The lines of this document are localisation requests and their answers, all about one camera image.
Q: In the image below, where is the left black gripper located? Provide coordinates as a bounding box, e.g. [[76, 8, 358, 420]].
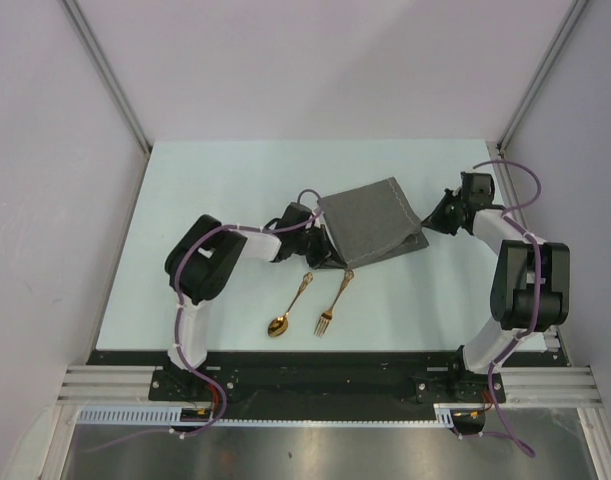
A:
[[292, 225, 347, 270]]

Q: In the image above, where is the grey cloth napkin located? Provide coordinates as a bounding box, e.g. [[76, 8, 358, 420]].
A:
[[319, 177, 429, 269]]

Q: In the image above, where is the gold fork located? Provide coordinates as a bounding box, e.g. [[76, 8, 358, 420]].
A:
[[314, 270, 355, 338]]

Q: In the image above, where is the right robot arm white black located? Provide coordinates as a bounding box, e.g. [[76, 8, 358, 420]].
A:
[[422, 172, 570, 401]]

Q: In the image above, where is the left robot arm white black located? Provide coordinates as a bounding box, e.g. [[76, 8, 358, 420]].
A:
[[164, 202, 345, 400]]

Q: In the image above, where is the gold spoon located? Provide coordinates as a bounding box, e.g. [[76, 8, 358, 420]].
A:
[[267, 272, 313, 338]]

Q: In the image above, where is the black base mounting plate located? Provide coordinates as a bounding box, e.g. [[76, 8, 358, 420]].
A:
[[87, 349, 569, 421]]

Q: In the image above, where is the right aluminium side rail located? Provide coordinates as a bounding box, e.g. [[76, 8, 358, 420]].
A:
[[486, 141, 564, 360]]

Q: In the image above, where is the front aluminium frame rail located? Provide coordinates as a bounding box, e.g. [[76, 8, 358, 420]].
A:
[[58, 366, 603, 408]]

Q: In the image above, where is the white slotted cable duct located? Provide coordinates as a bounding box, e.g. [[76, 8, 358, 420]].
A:
[[77, 403, 486, 430]]

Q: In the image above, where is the right aluminium frame post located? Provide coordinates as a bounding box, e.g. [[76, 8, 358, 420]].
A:
[[496, 0, 591, 155]]

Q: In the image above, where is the aluminium frame post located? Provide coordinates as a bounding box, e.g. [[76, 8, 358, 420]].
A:
[[496, 0, 591, 155], [59, 0, 153, 158]]

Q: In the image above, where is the left aluminium frame post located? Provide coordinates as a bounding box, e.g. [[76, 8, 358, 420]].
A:
[[59, 0, 153, 158]]

